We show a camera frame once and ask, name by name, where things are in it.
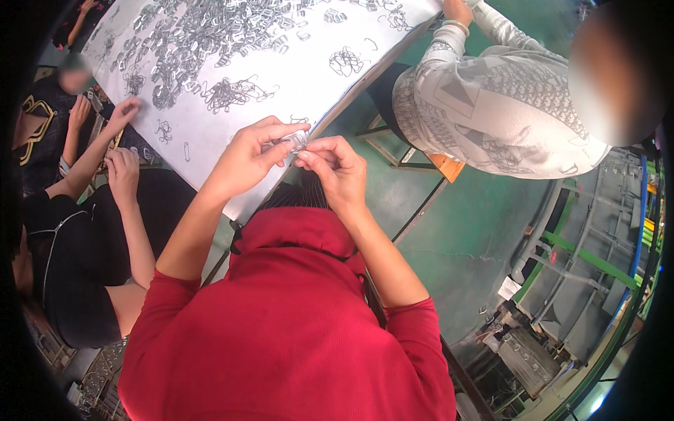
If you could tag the person's right hand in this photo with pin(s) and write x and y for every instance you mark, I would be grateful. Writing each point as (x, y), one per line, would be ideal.
(339, 173)

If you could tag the person's left hand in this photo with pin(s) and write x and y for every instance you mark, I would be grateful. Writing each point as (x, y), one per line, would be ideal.
(239, 158)

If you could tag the small metal clip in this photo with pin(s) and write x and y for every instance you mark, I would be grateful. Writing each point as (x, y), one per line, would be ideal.
(299, 140)

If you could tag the person's legs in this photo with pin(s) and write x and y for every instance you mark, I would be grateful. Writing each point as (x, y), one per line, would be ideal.
(297, 193)

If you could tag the wooden stool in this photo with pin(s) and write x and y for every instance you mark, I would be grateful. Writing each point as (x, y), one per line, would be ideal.
(421, 158)

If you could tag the white table cover sheet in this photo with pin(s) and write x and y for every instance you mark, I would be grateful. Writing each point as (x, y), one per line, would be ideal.
(237, 63)

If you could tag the pile of metal clips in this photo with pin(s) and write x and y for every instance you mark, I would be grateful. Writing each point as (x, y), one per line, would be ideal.
(200, 37)

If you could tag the person's body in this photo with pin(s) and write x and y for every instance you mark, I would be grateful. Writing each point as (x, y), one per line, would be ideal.
(284, 337)

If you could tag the white paper slip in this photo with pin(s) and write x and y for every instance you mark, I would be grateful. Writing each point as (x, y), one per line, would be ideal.
(508, 288)

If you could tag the crate of metal parts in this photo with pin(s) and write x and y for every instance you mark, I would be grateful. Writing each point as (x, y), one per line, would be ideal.
(100, 379)

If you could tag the grey box of metal parts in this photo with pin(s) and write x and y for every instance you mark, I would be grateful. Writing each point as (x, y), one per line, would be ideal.
(529, 360)

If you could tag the grey metal rack with green frame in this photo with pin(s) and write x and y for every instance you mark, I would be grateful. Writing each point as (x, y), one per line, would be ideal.
(589, 252)

